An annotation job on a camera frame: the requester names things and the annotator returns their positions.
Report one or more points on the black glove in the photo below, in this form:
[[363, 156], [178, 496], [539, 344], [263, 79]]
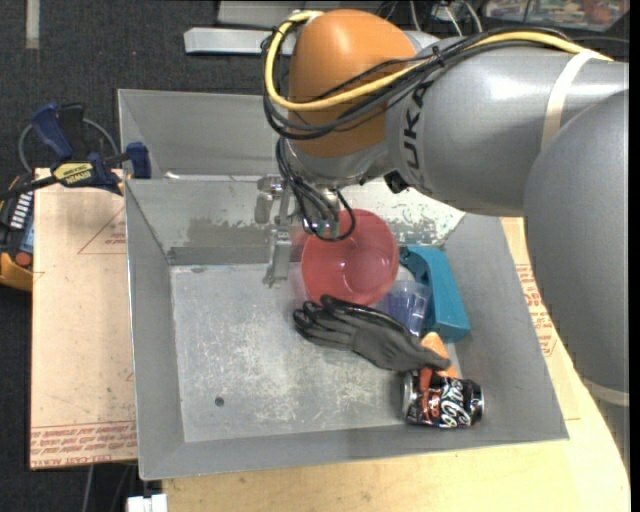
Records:
[[370, 335]]

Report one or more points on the black cylinder on white bracket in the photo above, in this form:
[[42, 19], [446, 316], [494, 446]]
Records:
[[397, 181]]

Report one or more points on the clear purple plastic cup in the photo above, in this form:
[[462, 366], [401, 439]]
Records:
[[407, 305]]

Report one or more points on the red translucent plastic bowl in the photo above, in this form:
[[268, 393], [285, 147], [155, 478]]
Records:
[[360, 265]]

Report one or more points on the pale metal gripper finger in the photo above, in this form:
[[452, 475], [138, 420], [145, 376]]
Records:
[[271, 270], [285, 260]]

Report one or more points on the black soda can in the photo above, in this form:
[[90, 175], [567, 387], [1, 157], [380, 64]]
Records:
[[450, 402]]

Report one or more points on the orange toy carrot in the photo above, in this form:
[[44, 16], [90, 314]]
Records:
[[434, 345]]

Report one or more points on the grey metal bin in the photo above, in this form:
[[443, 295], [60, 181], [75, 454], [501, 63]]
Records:
[[240, 350]]

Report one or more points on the teal plastic box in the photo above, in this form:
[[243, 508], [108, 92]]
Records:
[[447, 300]]

